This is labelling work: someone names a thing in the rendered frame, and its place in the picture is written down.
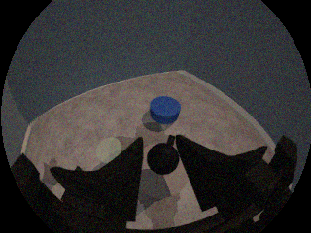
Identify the blue cylinder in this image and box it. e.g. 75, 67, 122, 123
149, 96, 182, 124

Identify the french press with black knob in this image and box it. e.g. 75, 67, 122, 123
139, 135, 190, 198

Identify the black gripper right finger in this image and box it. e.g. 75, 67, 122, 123
176, 135, 268, 211

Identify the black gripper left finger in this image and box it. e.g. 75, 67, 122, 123
50, 137, 144, 221

